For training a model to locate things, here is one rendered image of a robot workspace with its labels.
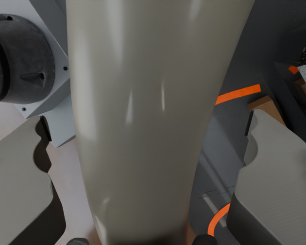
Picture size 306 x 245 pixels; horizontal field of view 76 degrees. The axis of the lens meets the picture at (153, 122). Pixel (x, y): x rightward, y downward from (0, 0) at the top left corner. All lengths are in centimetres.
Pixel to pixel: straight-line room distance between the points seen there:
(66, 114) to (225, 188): 125
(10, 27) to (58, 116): 27
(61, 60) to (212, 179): 131
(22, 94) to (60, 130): 21
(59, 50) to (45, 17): 7
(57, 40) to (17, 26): 7
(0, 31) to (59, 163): 179
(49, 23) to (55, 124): 29
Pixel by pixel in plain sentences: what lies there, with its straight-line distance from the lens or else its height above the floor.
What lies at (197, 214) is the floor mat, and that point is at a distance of 177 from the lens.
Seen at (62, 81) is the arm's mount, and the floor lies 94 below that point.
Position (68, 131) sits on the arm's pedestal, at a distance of 64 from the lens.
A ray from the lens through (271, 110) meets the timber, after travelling 122.
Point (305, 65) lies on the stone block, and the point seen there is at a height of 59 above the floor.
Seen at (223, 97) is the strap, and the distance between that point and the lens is 129.
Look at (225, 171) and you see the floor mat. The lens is 150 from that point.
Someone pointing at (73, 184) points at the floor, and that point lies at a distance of 221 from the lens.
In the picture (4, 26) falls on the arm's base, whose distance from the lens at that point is 49.
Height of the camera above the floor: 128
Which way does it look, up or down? 63 degrees down
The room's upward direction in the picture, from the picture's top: 136 degrees counter-clockwise
